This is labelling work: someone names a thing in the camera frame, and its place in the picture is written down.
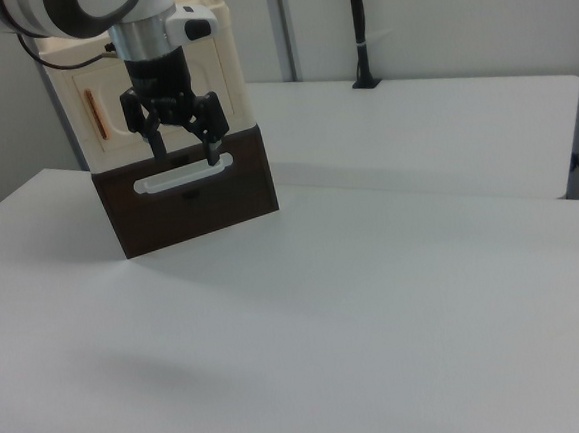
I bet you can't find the dark brown drawer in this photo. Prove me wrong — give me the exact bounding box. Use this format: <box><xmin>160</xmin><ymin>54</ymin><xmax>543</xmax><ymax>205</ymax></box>
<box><xmin>89</xmin><ymin>121</ymin><xmax>284</xmax><ymax>264</ymax></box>

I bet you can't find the cream cabinet door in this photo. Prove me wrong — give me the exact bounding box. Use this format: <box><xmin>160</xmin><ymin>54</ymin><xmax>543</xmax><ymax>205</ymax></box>
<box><xmin>70</xmin><ymin>49</ymin><xmax>245</xmax><ymax>155</ymax></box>

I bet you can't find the grey metal wall post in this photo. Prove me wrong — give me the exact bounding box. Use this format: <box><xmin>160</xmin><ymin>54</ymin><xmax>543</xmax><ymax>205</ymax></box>
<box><xmin>270</xmin><ymin>0</ymin><xmax>306</xmax><ymax>84</ymax></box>

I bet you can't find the white drawer handle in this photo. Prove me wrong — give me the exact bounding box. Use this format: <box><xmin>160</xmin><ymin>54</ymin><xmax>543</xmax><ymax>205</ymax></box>
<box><xmin>130</xmin><ymin>152</ymin><xmax>239</xmax><ymax>197</ymax></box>

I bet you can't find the copper door handle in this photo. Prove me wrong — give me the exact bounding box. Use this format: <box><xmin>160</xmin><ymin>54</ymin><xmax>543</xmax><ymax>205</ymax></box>
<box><xmin>82</xmin><ymin>86</ymin><xmax>114</xmax><ymax>143</ymax></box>

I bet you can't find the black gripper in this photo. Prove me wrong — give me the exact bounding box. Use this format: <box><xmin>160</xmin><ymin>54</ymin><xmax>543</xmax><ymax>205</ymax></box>
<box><xmin>115</xmin><ymin>44</ymin><xmax>233</xmax><ymax>174</ymax></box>

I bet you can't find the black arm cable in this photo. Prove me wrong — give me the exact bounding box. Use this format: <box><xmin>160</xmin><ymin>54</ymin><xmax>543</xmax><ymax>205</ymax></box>
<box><xmin>15</xmin><ymin>24</ymin><xmax>119</xmax><ymax>76</ymax></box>

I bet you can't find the cream plastic cabinet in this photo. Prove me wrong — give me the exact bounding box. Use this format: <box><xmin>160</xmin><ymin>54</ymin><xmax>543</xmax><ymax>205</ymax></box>
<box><xmin>30</xmin><ymin>0</ymin><xmax>265</xmax><ymax>180</ymax></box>

